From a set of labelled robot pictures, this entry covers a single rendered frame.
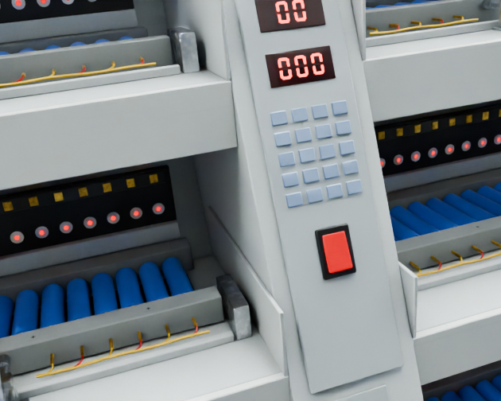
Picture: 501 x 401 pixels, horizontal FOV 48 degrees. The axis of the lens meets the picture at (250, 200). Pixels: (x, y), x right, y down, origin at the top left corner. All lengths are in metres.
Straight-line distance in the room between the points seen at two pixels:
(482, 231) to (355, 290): 0.17
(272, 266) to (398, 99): 0.15
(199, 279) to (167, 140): 0.17
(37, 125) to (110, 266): 0.19
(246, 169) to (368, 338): 0.14
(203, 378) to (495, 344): 0.22
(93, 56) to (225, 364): 0.24
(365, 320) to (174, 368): 0.14
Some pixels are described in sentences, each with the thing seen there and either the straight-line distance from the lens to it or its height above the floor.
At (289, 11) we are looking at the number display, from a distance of 0.39.
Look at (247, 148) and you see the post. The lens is 0.36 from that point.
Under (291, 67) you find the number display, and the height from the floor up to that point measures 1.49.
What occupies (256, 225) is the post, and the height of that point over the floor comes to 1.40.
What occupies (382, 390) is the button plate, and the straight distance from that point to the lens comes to 0.42.
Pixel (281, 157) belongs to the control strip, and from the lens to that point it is 0.36.
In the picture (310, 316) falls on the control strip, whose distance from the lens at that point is 0.38.
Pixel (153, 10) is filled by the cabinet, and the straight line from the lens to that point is 0.58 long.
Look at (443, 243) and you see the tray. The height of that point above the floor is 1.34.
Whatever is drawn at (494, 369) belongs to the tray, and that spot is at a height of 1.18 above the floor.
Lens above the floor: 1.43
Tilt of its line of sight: 3 degrees down
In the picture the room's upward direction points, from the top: 11 degrees counter-clockwise
